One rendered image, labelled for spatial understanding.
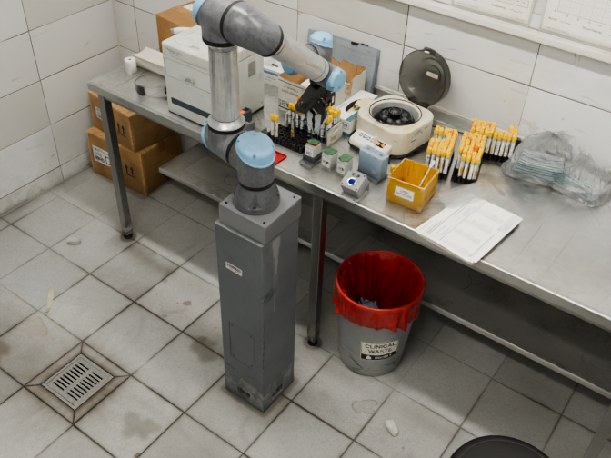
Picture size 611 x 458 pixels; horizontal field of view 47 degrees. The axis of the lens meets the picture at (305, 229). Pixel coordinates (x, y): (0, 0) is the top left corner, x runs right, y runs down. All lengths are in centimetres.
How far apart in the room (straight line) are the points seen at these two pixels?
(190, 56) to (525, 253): 137
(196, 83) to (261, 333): 96
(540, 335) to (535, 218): 63
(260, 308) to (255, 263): 20
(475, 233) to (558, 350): 77
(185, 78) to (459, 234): 118
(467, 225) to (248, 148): 76
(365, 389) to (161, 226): 141
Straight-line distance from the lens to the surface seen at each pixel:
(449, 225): 233
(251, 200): 217
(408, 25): 283
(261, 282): 231
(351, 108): 282
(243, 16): 191
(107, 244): 363
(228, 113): 213
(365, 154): 248
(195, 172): 358
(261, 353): 258
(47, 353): 319
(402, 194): 237
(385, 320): 267
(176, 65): 274
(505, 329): 291
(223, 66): 205
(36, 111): 386
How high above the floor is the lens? 233
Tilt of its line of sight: 40 degrees down
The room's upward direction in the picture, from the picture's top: 2 degrees clockwise
